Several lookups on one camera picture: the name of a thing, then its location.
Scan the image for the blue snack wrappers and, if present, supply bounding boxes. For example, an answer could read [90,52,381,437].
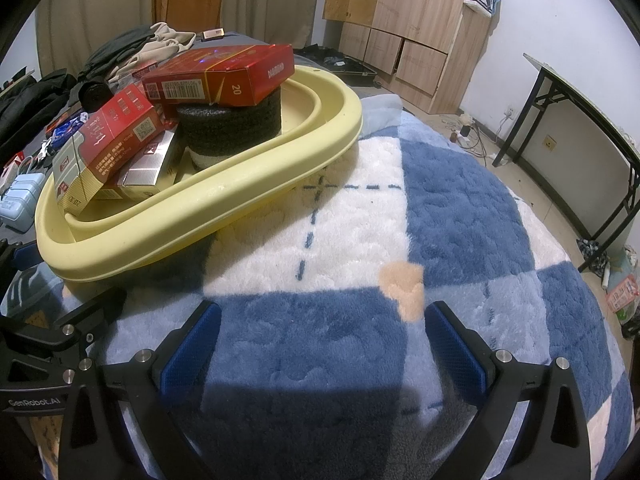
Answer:
[46,111,89,142]

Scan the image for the dark patterned cloth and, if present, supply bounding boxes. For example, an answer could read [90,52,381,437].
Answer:
[575,237,609,274]

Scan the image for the red and white cigarette pack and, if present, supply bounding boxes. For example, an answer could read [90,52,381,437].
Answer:
[54,135,123,212]

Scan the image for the black folding table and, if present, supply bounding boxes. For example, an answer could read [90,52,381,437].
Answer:
[492,52,640,272]

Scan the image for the black cable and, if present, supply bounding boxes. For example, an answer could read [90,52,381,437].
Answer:
[470,125,496,163]

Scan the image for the dark jacket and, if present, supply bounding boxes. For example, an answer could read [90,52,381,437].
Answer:
[0,69,77,147]

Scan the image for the wooden cabinet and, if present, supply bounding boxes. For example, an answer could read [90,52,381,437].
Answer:
[322,0,507,115]

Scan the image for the red barcode cigarette pack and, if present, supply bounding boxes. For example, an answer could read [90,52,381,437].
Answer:
[142,43,296,107]

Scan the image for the silver cigarette pack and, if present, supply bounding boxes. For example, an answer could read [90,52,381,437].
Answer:
[117,130,177,202]

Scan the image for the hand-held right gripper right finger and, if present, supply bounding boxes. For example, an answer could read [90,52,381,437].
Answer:
[424,301,592,480]

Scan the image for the grey green cloth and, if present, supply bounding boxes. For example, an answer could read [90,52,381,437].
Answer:
[82,27,157,81]

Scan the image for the black bag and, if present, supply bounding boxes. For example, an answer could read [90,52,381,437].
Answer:
[621,305,640,341]

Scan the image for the pink packaging bag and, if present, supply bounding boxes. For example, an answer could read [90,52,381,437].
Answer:
[606,275,640,324]

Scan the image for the black rolled cloth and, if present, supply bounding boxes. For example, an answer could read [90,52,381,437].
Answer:
[77,80,114,112]

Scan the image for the light blue plastic case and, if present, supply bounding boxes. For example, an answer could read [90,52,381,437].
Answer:
[0,172,44,234]

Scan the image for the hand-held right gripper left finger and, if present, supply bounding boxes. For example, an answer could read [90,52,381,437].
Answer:
[57,301,222,480]

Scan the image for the blue and white checked blanket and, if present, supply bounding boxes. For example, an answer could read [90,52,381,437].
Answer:
[0,92,636,480]

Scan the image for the glossy red cigarette pack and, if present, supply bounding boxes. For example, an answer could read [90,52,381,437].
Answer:
[80,82,167,185]

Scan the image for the black case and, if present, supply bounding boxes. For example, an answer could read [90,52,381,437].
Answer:
[295,45,377,87]

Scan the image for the pale green plastic bag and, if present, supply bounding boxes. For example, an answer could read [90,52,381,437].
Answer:
[612,244,640,281]

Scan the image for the thick dark foam disc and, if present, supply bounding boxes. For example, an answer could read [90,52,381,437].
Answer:
[177,86,284,172]

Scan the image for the yellow plastic basin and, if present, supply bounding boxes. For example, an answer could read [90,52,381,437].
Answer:
[36,66,363,282]

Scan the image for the beige cloth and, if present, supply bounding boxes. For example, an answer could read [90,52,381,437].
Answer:
[107,22,197,79]

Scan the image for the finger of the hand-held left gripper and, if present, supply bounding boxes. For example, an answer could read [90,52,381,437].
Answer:
[0,287,127,352]
[0,241,39,274]

